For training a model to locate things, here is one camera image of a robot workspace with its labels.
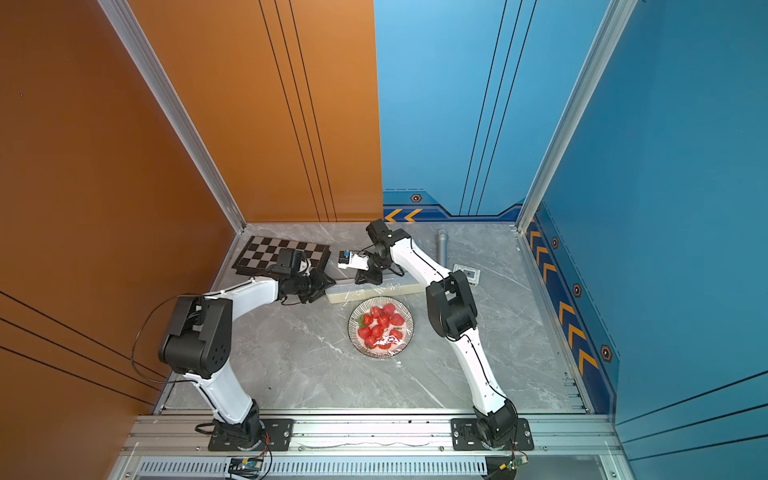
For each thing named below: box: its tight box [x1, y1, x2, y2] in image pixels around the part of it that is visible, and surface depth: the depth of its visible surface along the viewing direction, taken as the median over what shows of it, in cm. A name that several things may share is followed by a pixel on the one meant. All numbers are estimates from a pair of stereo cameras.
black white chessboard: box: [232, 235, 332, 275], surface depth 110 cm
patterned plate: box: [347, 296, 415, 359], surface depth 91 cm
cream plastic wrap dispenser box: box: [325, 272, 426, 304], surface depth 96 cm
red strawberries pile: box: [357, 303, 405, 350], surface depth 91 cm
